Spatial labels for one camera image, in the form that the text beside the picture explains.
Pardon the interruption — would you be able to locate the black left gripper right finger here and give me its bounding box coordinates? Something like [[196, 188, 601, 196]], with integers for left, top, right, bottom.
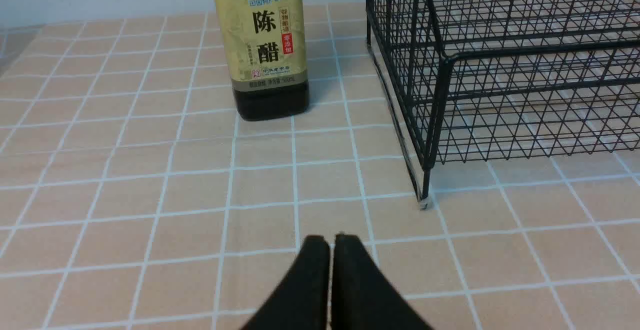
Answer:
[[330, 234, 432, 330]]

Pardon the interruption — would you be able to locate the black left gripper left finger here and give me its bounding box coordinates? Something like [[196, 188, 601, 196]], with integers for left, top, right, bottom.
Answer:
[[242, 235, 330, 330]]

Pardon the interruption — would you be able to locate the black wire mesh shelf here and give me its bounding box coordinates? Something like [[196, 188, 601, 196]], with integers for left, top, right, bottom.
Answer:
[[365, 0, 640, 209]]

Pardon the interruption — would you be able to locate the vinegar bottle with beige label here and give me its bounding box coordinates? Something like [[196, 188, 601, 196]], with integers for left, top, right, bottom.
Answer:
[[214, 0, 310, 121]]

